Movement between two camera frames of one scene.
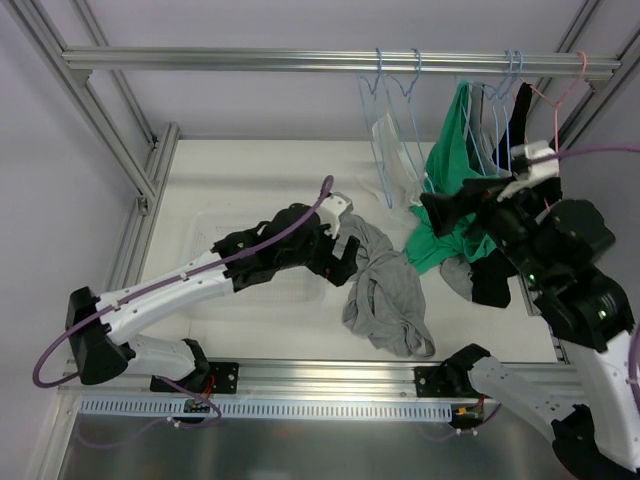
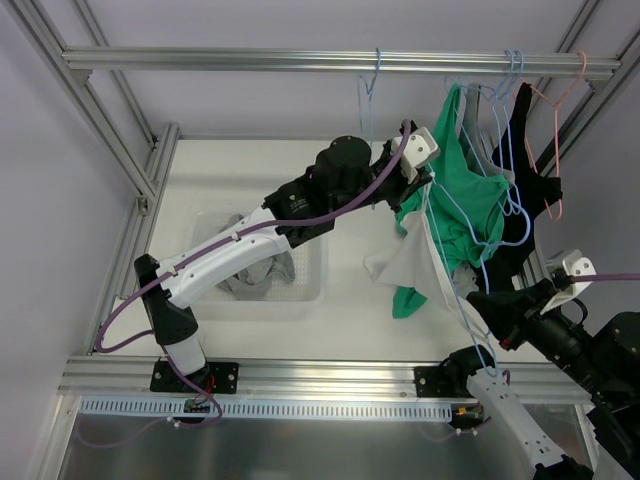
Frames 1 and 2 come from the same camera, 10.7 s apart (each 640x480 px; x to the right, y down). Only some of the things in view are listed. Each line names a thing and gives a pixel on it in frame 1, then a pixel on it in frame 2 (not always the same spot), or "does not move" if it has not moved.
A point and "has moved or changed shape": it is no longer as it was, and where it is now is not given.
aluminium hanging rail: x=78 y=65 does not move
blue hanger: x=405 y=96 -> x=450 y=280
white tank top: x=394 y=179 has moved or changed shape
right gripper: x=470 y=206 -> x=523 y=307
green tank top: x=452 y=156 does not move
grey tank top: x=384 y=301 has moved or changed shape
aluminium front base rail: x=293 y=381 does not move
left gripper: x=333 y=257 -> x=400 y=185
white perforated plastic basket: x=300 y=293 does not move
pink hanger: x=556 y=105 does not move
